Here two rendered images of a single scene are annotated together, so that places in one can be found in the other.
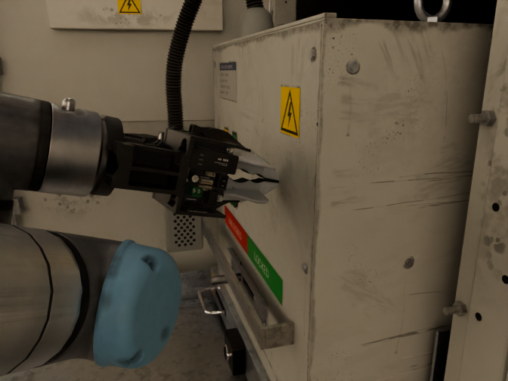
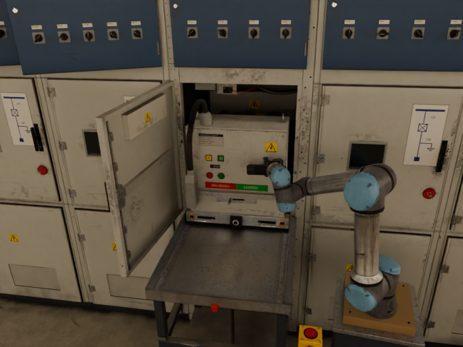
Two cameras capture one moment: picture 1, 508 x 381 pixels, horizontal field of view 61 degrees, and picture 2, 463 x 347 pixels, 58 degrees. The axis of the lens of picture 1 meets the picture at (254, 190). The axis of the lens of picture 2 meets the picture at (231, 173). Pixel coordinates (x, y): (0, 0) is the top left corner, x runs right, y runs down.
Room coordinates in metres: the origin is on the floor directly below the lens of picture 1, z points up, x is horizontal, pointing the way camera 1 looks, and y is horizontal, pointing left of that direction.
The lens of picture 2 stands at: (-0.19, 1.69, 2.05)
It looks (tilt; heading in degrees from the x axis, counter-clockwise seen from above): 25 degrees down; 297
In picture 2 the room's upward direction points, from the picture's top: 1 degrees counter-clockwise
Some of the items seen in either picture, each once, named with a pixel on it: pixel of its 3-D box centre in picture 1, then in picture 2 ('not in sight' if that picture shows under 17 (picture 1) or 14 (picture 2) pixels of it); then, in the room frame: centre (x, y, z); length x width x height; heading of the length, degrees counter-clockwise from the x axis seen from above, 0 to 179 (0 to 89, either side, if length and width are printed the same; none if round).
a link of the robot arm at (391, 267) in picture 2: not in sight; (382, 274); (-0.13, 0.24, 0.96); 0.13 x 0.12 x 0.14; 71
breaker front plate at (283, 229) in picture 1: (245, 205); (235, 175); (0.62, 0.01, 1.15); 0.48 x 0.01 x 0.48; 16
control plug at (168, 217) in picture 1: (184, 205); (191, 189); (0.80, 0.14, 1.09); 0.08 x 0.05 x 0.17; 106
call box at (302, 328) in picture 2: not in sight; (309, 343); (0.05, 0.60, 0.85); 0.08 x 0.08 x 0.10; 16
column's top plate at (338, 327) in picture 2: not in sight; (375, 308); (-0.13, 0.19, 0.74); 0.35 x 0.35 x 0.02; 11
